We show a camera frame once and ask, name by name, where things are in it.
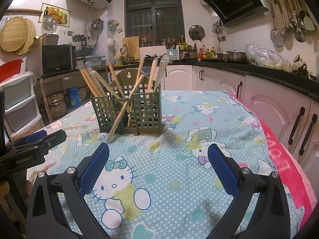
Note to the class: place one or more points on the wall socket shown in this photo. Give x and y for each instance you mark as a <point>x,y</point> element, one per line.
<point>71,33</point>

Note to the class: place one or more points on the black wok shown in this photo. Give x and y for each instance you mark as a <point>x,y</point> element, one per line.
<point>150,58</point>

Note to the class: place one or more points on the row of hanging steel utensils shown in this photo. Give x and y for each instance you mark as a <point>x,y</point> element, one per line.
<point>300,34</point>

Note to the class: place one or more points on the steel faucet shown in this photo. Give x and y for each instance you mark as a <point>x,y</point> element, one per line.
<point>124,46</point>

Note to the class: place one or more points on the black range hood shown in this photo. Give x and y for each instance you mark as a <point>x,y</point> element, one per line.
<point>231,0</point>

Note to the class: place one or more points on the white hanging ladle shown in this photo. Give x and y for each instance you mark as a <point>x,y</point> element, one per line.
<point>111,43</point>

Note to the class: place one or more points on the person's left hand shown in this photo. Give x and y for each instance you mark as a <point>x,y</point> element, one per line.
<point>4,208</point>

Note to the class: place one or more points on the round bamboo tray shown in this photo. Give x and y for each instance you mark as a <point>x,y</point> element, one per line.
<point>13,34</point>

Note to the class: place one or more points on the wall caddy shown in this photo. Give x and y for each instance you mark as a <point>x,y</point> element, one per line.
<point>114,26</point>

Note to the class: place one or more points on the wooden rolling pin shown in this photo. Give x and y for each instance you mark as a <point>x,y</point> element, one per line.
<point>25,10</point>

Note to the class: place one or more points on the pink towel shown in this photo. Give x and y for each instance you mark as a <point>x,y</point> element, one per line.
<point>281,159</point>

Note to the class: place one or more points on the fruit wall poster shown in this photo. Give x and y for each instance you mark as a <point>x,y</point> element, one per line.
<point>58,15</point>

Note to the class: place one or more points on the black microwave oven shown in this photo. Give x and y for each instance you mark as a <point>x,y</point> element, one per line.
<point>56,59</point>

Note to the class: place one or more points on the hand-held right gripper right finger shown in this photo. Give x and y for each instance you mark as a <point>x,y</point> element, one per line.
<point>221,166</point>

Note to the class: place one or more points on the hanging steel colander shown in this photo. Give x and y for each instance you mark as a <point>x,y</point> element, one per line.
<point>97,25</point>

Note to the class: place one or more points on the blue can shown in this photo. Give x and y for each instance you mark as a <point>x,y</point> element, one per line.
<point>73,98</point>

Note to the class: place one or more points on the wooden shelf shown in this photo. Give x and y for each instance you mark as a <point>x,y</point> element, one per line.
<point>69,73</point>

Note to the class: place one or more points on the wooden stick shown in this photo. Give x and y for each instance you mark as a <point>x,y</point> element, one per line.
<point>46,102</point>

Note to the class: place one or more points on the black kitchen countertop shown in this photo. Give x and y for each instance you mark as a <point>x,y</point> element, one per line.
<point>261,73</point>

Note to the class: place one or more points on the row of windowsill jars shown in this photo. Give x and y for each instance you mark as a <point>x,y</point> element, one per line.
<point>169,42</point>

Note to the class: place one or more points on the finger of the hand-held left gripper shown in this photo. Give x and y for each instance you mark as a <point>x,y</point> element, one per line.
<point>35,137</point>
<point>56,137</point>

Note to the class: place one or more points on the white plastic drawer unit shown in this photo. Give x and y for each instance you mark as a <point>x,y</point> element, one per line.
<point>18,114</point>

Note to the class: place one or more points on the bundle of wooden chopsticks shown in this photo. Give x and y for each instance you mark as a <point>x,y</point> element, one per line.
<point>115,129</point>

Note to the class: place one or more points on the green plastic utensil basket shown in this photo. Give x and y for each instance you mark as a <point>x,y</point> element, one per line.
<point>147,114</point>

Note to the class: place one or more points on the green spatula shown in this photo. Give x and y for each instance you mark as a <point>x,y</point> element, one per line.
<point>309,25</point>

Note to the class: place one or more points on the glass pot lid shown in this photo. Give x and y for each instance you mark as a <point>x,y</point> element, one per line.
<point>49,24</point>

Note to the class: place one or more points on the small steel pot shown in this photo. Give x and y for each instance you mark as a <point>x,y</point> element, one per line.
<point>82,93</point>

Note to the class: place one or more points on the bunch of mushrooms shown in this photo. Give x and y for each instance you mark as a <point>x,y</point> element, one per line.
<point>300,66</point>

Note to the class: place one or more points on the round wooden board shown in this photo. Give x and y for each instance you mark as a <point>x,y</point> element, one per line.
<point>31,37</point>

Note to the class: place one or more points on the stacked steel pots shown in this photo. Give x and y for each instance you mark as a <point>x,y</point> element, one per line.
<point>56,104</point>

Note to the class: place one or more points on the white knife holder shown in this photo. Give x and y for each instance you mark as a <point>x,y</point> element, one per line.
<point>173,54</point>

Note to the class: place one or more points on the clear plastic bag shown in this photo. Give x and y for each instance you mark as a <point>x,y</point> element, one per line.
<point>264,56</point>

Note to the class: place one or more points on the red plastic basin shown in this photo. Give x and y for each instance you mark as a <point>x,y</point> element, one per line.
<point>10,69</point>

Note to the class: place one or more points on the steel bowl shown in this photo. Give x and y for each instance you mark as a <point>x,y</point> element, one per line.
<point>222,57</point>

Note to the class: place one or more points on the blender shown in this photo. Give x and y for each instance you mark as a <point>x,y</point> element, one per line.
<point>78,42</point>

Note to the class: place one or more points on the dark framed window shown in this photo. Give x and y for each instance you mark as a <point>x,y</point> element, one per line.
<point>154,12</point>

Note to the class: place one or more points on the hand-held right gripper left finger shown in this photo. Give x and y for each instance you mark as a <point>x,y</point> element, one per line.
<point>96,164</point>

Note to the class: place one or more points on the row of condiment bottles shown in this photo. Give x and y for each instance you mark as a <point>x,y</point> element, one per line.
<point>204,53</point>

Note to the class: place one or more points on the rectangular wooden cutting board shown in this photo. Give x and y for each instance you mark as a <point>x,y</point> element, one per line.
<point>130,47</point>

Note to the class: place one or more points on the cartoon cat printed blanket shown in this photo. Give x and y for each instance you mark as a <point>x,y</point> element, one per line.
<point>174,179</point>

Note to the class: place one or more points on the dark pot lid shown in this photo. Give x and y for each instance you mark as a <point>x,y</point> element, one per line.
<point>196,32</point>

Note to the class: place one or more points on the grey plastic storage box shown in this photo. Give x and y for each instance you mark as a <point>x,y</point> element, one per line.
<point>93,60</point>

